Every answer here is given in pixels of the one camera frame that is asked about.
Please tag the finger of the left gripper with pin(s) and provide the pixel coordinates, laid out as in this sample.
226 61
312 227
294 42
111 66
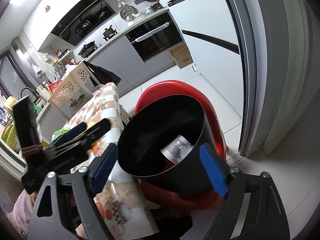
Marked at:
68 136
85 139

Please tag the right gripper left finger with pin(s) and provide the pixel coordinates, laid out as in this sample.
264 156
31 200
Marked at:
66 199

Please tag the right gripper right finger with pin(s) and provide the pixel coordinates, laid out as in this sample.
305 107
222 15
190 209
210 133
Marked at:
265 217

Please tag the green snack wrapper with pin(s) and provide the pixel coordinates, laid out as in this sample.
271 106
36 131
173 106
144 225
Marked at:
58 133

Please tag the white pink yogurt cup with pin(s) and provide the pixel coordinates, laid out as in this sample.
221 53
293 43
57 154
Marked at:
177 150

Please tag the black kitchen faucet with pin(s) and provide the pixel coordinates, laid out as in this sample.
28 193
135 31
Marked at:
31 93

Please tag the black round trash bin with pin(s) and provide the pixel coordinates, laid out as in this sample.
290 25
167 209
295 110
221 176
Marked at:
150 130

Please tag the person's left hand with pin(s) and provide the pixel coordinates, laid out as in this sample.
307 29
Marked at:
22 212

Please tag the beige plastic chair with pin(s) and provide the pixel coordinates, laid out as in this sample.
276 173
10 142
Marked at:
74 81

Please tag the yellow green basket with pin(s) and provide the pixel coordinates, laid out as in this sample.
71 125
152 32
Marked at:
9 136

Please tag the checkered floral tablecloth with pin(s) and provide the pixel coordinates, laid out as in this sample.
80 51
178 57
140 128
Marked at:
121 204

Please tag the red plastic basket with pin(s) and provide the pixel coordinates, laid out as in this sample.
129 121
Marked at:
53 86

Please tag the black jacket on chair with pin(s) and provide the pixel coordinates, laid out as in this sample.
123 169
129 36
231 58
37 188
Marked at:
102 75

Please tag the red plastic stool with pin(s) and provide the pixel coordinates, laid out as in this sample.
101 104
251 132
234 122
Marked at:
188 174

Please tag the black wok with lid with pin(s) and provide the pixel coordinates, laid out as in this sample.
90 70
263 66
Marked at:
87 49

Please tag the black pot on stove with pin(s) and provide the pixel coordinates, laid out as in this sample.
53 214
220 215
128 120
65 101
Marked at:
109 33

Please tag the black range hood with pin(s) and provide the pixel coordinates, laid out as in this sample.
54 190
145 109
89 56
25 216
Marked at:
81 20

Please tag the black built-in oven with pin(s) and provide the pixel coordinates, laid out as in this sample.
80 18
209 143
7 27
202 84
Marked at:
154 36

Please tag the cardboard box on floor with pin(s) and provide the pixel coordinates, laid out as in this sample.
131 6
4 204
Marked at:
181 56

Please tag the grey round trivet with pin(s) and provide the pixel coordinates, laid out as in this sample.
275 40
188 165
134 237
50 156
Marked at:
127 12

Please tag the white refrigerator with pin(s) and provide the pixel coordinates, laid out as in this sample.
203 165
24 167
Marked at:
210 34

